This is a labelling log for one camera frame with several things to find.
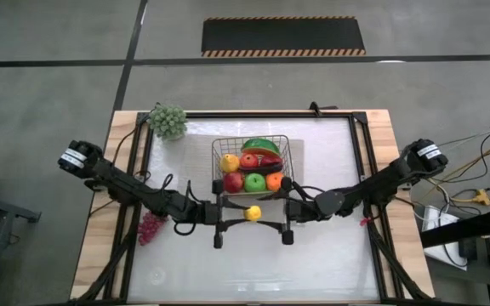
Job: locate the dark purple eggplant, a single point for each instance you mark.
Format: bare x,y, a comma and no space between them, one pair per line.
262,169

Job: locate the red tomato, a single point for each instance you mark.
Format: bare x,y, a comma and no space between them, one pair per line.
249,160

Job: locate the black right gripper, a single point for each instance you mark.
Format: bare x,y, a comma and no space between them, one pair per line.
302,211

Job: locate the yellow pear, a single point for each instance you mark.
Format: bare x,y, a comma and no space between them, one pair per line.
229,163

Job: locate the black hazard-striped floor mat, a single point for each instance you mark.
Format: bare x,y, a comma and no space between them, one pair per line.
283,36

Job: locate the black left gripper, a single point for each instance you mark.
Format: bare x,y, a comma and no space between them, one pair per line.
204,212

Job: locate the red apple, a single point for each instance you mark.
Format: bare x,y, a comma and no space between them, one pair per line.
233,182

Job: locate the white paper sheet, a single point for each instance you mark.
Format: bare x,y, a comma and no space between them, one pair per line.
440,231

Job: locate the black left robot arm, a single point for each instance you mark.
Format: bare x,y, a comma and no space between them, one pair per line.
121,187

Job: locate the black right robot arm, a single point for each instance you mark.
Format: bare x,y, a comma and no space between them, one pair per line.
377,187

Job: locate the red bell pepper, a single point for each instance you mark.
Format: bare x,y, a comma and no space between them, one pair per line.
271,160

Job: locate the watermelon slice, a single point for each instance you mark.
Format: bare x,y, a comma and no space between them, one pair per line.
260,146

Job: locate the black metal beam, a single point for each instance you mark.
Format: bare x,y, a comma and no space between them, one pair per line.
462,227

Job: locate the green apple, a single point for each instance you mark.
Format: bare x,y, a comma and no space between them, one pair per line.
254,183

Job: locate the red ribbon tag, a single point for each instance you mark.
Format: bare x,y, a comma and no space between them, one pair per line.
364,221

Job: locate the green plant in white pot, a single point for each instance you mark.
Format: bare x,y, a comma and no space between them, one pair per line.
167,122

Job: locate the yellow lemon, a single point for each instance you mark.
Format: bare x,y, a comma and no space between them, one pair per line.
252,213

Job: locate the black aluminium rig frame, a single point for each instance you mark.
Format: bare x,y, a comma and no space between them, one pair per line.
249,115

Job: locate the black bracket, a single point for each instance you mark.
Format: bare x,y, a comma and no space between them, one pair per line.
319,108

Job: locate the yellow power splitter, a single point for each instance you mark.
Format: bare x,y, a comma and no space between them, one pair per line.
481,196

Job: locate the red grape bunch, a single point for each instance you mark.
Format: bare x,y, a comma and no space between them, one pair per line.
148,229

